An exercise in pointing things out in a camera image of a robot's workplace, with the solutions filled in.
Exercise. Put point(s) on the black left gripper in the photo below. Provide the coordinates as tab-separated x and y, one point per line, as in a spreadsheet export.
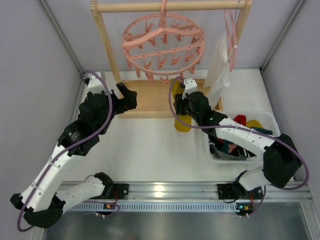
122	99

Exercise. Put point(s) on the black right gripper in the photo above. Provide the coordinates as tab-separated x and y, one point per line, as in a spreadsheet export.
179	105

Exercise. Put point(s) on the yellow sock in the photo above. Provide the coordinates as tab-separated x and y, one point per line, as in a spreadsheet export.
176	89
254	124

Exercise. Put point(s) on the pink round clip hanger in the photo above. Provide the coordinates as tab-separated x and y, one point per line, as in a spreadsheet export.
163	45

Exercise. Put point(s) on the red green christmas sock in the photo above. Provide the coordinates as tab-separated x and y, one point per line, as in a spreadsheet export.
262	131

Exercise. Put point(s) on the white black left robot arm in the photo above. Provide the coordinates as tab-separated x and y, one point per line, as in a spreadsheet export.
42	204

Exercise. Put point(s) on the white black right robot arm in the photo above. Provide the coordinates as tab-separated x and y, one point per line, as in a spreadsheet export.
279	156

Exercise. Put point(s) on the pink clothes hanger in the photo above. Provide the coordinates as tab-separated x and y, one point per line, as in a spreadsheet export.
232	50

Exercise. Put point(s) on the wooden clothes rack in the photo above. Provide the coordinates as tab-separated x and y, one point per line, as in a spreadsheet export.
153	98

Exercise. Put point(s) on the white cloth garment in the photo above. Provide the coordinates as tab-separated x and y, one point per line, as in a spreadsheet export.
218	71

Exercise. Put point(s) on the white perforated plastic basket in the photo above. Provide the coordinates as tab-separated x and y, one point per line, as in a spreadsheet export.
268	122

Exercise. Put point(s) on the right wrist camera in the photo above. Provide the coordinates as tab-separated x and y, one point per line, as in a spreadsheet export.
188	85

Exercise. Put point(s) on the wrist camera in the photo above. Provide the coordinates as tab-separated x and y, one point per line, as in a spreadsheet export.
188	85
93	84

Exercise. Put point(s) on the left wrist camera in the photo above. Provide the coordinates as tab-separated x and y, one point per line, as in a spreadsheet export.
93	84

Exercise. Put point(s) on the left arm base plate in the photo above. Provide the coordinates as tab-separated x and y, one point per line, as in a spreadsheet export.
119	191

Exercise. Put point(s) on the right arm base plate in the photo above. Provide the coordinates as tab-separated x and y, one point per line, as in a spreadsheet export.
225	191

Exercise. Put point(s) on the grey slotted cable duct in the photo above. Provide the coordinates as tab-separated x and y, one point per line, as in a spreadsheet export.
176	207

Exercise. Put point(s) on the aluminium mounting rail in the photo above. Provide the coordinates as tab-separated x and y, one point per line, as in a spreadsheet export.
202	191

